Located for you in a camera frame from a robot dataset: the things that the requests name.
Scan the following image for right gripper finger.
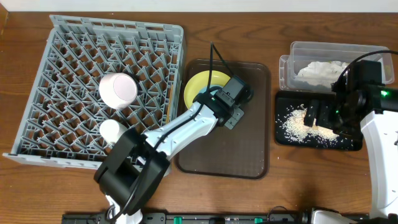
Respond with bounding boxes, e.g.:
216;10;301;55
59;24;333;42
303;100;320;127
316;102;335;129

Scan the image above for rice grains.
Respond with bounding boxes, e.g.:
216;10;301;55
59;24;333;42
275;104;356;151

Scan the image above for white napkin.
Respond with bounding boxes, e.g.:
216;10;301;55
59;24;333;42
297;61;348;88

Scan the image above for yellow plate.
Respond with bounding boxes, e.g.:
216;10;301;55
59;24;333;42
183;70;230;109

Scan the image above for pink white bowl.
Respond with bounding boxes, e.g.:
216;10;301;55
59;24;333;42
99;73;138;110

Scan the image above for small white green cup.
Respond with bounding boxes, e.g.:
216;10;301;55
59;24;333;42
99;119;127;144

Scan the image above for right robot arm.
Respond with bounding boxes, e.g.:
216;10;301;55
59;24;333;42
303;60;397;223

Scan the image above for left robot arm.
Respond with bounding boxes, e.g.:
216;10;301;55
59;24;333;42
94;75;254;223

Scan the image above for black waste tray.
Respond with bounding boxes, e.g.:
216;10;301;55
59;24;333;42
275;91;363;151

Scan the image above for grey plastic dishwasher rack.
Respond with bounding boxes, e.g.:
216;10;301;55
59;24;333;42
6;15;186;169

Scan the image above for clear plastic bin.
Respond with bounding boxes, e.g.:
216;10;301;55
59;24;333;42
279;41;388;93

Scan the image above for dark brown serving tray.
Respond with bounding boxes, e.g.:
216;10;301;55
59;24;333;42
174;61;272;180

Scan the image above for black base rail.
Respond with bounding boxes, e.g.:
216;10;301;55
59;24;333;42
61;210;374;224

